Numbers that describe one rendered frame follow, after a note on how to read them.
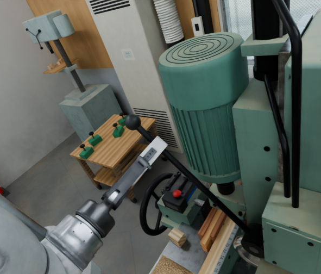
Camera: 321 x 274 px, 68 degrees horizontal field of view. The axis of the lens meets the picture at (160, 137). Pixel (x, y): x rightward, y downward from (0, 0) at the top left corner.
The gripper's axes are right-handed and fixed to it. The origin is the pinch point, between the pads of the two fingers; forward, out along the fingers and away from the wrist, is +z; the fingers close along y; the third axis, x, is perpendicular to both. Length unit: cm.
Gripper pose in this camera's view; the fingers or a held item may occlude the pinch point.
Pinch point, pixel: (150, 156)
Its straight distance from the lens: 56.5
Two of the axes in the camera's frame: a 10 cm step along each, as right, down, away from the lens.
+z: 5.6, -6.2, 5.4
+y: 3.2, -4.4, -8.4
